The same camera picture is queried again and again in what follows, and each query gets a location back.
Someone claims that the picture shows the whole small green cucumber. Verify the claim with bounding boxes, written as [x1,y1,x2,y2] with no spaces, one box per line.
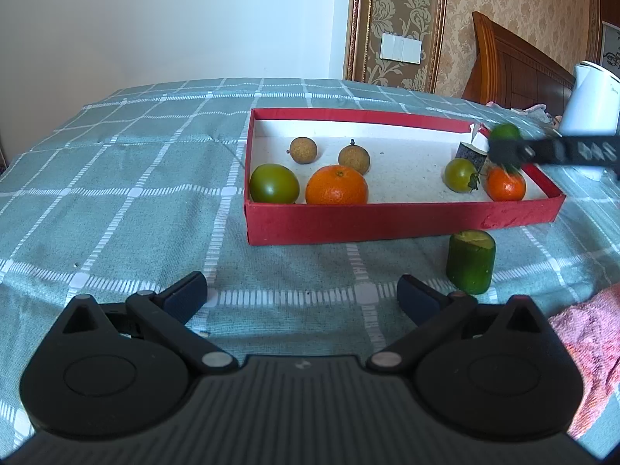
[489,123,521,141]

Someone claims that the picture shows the small orange mandarin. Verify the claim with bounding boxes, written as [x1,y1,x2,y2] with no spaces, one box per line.
[486,167,527,202]

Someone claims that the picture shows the dark sugarcane piece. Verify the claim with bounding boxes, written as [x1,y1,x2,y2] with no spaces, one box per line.
[455,142,487,173]

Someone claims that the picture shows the green tomato with stem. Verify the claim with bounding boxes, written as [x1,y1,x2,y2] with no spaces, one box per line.
[443,157,479,193]

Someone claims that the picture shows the cut green cucumber piece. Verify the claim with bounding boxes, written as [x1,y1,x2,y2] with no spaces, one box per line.
[446,230,496,295]

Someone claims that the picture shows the brown longan with stem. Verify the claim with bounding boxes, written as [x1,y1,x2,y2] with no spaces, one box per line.
[338,139,371,175]

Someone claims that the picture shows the large orange mandarin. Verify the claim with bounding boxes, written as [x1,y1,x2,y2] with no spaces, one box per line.
[305,165,369,205]

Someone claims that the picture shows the smooth green tomato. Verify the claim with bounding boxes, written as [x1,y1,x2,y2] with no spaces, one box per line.
[249,164,300,204]

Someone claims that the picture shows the round brown longan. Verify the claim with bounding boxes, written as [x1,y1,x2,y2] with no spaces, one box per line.
[287,136,319,165]

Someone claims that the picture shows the white electric kettle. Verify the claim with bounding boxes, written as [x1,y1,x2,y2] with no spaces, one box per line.
[559,61,619,136]

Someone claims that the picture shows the pink clothes by headboard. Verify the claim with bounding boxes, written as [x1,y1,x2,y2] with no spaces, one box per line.
[486,102,562,128]

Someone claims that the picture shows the pink towel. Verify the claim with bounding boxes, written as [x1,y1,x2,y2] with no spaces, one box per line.
[549,283,619,439]

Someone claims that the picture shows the red cardboard tray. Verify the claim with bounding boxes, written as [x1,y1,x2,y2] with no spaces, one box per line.
[244,108,565,246]

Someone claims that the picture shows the framed wall picture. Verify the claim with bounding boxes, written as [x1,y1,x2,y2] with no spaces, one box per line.
[600,22,620,77]

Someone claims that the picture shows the white wall switch panel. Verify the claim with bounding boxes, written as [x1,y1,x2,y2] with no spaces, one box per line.
[379,34,422,65]

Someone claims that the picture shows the gold ornate wall frame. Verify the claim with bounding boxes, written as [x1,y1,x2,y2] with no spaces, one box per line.
[344,0,447,93]

